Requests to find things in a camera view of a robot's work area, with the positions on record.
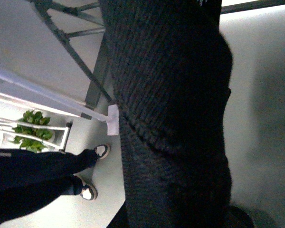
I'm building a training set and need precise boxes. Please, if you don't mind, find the white plant stand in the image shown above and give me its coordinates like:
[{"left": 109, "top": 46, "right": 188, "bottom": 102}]
[{"left": 0, "top": 112, "right": 72, "bottom": 152}]

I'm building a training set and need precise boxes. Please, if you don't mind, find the white pole with base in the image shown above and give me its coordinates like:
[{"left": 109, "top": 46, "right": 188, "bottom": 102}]
[{"left": 0, "top": 67, "right": 119, "bottom": 136}]

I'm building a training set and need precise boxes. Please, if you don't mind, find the dark metal rack frame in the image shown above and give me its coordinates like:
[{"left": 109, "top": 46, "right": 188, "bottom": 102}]
[{"left": 30, "top": 0, "right": 113, "bottom": 109}]

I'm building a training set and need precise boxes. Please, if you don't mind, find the black white sneaker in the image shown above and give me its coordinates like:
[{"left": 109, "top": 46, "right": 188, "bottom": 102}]
[
  {"left": 76, "top": 176, "right": 98, "bottom": 201},
  {"left": 94, "top": 144, "right": 111, "bottom": 160}
]

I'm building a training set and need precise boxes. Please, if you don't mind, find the black white sneaker upper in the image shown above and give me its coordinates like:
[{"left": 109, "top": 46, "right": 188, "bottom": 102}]
[{"left": 94, "top": 144, "right": 111, "bottom": 160}]

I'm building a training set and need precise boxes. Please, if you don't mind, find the dark ribbed knit sweater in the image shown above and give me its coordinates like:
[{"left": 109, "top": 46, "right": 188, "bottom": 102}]
[{"left": 99, "top": 0, "right": 254, "bottom": 228}]

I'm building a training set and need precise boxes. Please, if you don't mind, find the person in black trousers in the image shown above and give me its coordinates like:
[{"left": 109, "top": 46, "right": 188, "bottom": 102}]
[{"left": 0, "top": 149, "right": 98, "bottom": 224}]

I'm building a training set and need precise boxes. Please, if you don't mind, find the black white sneaker lower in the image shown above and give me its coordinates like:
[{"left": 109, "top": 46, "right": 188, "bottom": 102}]
[{"left": 76, "top": 176, "right": 98, "bottom": 201}]

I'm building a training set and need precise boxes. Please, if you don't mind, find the green potted plant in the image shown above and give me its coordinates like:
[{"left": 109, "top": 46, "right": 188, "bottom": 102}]
[{"left": 11, "top": 110, "right": 53, "bottom": 153}]

